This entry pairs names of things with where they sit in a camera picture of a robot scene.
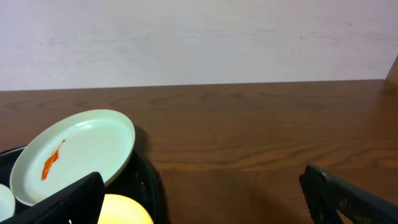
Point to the light blue plate front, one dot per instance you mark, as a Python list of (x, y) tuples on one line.
[(7, 203)]

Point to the light blue plate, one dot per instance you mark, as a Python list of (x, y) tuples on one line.
[(91, 141), (7, 203)]

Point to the light blue plate back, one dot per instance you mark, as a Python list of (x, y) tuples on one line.
[(91, 141)]

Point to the yellow plate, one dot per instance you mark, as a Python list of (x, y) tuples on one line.
[(119, 209)]

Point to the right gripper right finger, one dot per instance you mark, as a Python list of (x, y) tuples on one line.
[(327, 196)]

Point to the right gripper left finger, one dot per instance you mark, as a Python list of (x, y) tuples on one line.
[(79, 202)]

